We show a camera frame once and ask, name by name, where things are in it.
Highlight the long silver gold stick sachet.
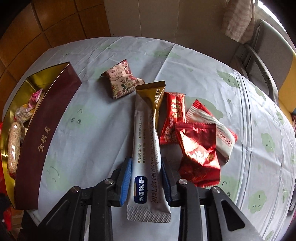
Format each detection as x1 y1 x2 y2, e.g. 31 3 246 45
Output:
127 81 171 223

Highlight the red gold character candy bar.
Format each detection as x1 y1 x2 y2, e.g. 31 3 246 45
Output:
159 92 186 145

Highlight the crumpled red foil packet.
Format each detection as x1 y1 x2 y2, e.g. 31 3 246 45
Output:
175 122 221 187

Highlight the white red wafer packet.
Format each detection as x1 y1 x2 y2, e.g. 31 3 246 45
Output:
186 99 237 164

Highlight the pale blue cloud tablecloth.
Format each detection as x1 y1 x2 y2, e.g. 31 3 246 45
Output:
2 36 296 241

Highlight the pink floral snack packet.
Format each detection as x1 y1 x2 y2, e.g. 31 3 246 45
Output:
102 59 145 99

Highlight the maroon gold gift box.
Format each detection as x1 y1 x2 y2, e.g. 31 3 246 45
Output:
1 62 81 210

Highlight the puffed rice bar cartoon wrapper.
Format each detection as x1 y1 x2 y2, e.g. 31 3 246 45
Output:
8 121 22 176

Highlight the pink heart candy packet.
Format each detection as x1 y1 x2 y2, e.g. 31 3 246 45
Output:
26 89 43 112

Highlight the clear yellow nut packet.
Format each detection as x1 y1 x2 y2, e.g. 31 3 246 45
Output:
15 104 34 123

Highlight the yellow cushion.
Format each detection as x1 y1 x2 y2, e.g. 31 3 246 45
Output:
279 53 296 125

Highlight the grey armchair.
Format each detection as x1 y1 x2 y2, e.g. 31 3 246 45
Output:
230 19 295 104

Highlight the striped beige cushion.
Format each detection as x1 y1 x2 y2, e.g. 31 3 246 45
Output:
221 0 255 44

